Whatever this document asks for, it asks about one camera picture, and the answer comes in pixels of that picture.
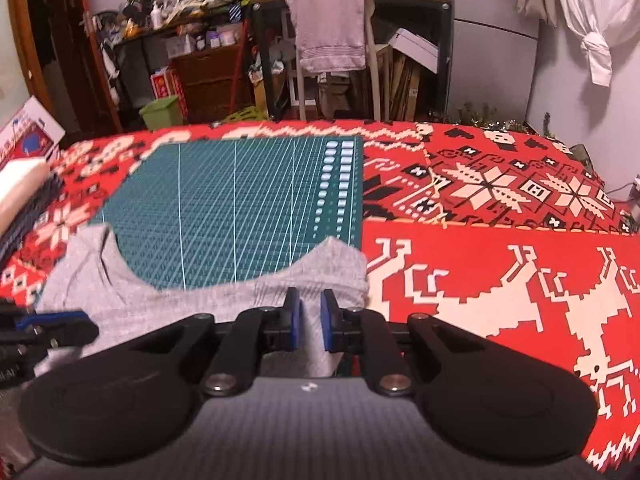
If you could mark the green cutting mat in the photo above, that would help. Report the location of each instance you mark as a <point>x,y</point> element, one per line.
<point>218,211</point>

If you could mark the red white cardboard box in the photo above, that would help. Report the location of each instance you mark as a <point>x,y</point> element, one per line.
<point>31,132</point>

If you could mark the grey knit garment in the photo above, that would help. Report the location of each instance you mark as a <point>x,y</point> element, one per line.
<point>94,278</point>

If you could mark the green garland with ornaments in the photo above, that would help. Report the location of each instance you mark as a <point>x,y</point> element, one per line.
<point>486,118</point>

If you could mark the green plastic bin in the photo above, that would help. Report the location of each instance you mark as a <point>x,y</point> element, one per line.
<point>162,113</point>

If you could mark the dark wooden drawer unit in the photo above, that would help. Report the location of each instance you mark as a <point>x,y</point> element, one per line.
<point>213,83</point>

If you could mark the lime green folding crate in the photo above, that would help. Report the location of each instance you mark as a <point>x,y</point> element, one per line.
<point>247,114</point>

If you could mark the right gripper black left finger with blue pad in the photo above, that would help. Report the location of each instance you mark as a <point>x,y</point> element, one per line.
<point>129,401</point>

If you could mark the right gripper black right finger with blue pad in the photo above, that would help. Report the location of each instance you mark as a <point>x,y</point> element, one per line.
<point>483,398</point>

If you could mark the pink towel on chair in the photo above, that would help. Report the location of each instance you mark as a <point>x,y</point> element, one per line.
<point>330,35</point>

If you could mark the red patterned blanket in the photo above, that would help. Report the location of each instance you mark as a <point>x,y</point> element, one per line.
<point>504,234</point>

